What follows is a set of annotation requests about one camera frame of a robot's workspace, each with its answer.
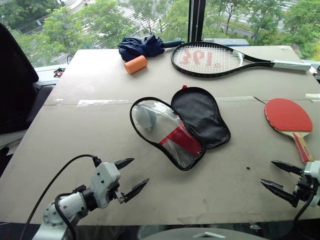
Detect black clear paddle case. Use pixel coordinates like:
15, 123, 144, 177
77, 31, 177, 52
129, 84, 232, 172

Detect small red black clip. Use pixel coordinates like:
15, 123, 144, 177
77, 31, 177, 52
52, 67, 67, 78

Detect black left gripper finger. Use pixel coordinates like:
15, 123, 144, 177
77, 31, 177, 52
114, 157, 135, 171
123, 177, 150, 203

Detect orange foam cylinder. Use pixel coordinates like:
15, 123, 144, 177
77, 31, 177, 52
123, 54, 149, 75

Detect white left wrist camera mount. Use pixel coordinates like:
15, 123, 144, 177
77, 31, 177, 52
90, 161, 122, 209

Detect red table tennis paddle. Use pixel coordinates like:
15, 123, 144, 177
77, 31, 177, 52
264, 97, 316, 164

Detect black window frame post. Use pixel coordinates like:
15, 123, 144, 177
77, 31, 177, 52
187, 0, 207, 44

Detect black office chair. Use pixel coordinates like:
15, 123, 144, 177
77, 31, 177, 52
0, 22, 55, 156

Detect black white tennis racket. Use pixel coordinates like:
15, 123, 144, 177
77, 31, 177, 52
170, 41, 312, 81

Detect dark object at table edge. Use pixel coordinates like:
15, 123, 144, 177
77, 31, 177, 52
310, 64, 320, 81

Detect clear tape strip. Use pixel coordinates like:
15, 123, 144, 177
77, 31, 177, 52
75, 99, 130, 108

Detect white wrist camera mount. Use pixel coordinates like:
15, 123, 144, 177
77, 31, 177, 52
303, 160, 320, 208
90, 161, 122, 209

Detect navy folded umbrella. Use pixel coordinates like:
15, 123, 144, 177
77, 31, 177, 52
117, 34, 186, 62

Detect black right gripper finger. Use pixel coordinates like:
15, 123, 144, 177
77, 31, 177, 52
270, 160, 304, 176
260, 178, 300, 209

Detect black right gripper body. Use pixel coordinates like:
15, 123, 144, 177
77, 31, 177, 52
293, 173, 320, 203

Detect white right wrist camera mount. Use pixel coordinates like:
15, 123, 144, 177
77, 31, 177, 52
303, 160, 320, 208

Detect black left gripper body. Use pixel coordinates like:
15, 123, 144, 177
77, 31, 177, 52
106, 181, 126, 205

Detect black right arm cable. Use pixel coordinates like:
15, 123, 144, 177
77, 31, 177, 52
293, 194, 316, 240

